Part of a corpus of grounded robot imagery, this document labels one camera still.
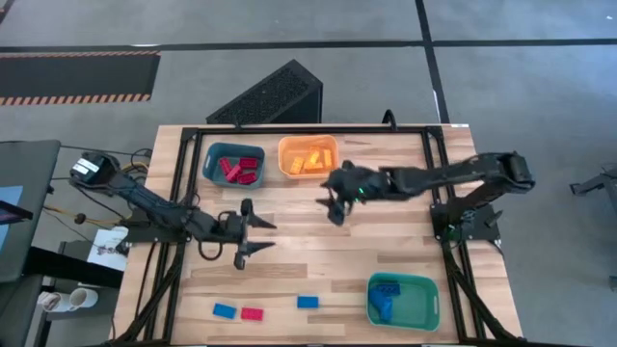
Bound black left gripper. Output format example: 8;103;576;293
216;198;279;271

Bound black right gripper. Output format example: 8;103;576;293
315;160;388;227

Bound orange plastic bin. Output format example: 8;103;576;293
278;134;340;180

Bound dark teal plastic bin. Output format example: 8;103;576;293
201;142;267;191

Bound black mesh computer case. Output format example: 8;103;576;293
205;59;324;125

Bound green plastic bin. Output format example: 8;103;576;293
365;272;442;334

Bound white printed paper sheet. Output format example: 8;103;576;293
86;226;130;272

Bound white cup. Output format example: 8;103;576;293
68;287;99;312

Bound black equipment cart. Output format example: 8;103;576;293
21;240;124;347

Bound dark grey side table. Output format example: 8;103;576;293
0;139;62;284

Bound black tablet device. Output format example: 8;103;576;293
0;200;35;227

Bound black hazard-striped floor mat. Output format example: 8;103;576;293
0;50;162;107

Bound blue lit screen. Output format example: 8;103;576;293
0;185;24;247

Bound grey metal stand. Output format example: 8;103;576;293
570;163;617;211

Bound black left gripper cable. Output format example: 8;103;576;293
197;238;226;261

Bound black aluminium table frame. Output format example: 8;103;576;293
113;123;522;347

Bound thin black floor cable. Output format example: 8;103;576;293
60;144;155;168

